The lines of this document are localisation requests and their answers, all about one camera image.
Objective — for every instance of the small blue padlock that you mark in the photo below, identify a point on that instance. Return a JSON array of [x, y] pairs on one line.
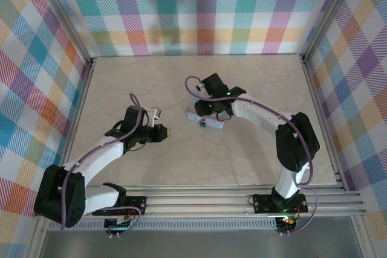
[[202, 124]]

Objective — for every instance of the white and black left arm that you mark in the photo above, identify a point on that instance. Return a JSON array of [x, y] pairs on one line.
[[99, 156]]

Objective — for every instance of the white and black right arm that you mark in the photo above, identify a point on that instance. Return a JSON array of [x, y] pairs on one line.
[[260, 113]]

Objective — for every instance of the light blue block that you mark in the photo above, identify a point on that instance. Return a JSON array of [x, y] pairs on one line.
[[213, 124]]

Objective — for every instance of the aluminium side rail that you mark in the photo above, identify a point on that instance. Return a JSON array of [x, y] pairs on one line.
[[80, 104], [320, 119]]

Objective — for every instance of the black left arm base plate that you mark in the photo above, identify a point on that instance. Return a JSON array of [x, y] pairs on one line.
[[137, 203]]

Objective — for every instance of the wide aluminium extrusion rail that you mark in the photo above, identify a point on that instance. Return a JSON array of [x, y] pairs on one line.
[[196, 202]]

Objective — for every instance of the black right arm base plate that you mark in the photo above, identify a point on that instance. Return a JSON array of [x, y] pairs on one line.
[[263, 203]]

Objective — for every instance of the aluminium frame post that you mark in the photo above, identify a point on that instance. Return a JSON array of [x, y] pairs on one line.
[[329, 13], [65, 13]]

